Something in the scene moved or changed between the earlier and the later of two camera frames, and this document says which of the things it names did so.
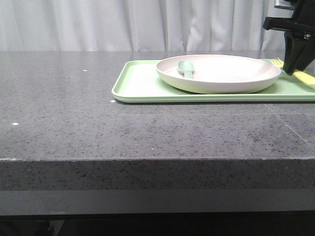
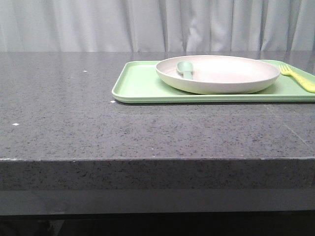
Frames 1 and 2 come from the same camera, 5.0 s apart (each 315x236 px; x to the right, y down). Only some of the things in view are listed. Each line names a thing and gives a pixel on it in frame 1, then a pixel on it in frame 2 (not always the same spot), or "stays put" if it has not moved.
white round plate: x=219 y=73 stays put
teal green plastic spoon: x=186 y=67 stays put
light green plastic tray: x=138 y=81 stays put
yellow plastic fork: x=305 y=76 → x=305 y=83
